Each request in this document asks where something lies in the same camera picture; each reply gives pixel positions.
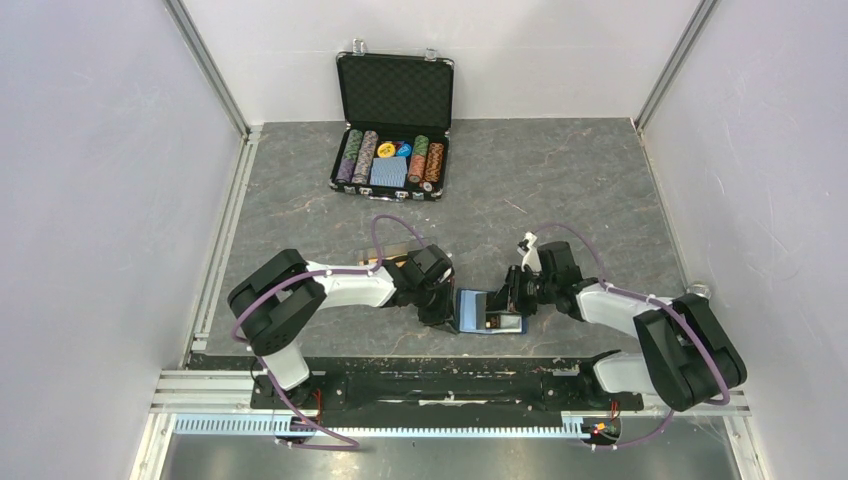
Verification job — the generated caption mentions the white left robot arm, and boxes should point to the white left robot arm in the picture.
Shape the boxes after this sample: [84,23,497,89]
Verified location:
[227,245,454,408]

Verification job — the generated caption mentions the black VIP card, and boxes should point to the black VIP card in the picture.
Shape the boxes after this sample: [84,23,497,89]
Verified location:
[482,314,502,330]

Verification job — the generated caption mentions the clear acrylic card box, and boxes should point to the clear acrylic card box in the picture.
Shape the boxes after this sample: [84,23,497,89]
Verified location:
[348,237,435,274]

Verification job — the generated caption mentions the blue playing card deck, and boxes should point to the blue playing card deck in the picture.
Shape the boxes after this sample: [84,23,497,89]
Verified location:
[369,156,408,188]

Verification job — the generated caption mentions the black poker chip case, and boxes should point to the black poker chip case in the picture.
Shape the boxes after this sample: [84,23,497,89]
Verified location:
[328,38,455,201]

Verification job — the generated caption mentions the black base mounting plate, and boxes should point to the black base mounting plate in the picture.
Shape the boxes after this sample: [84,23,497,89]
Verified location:
[186,353,645,429]

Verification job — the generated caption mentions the black cylindrical handle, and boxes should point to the black cylindrical handle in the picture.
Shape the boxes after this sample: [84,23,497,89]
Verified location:
[686,282,712,300]

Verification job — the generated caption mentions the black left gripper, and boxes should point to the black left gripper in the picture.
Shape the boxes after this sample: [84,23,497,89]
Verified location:
[412,277,459,335]

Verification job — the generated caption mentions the yellow dealer button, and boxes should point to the yellow dealer button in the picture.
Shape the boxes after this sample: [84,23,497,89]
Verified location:
[376,142,397,158]

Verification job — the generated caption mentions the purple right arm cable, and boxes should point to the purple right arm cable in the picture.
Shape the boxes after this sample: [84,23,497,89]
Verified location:
[529,222,733,453]

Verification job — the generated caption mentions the blue leather card holder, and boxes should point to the blue leather card holder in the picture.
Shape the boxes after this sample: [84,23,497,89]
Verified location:
[455,289,527,335]

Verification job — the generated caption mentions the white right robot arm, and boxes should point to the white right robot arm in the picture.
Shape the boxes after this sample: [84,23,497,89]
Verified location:
[484,240,748,412]

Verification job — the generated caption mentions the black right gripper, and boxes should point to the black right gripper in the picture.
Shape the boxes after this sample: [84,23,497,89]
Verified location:
[486,264,557,317]

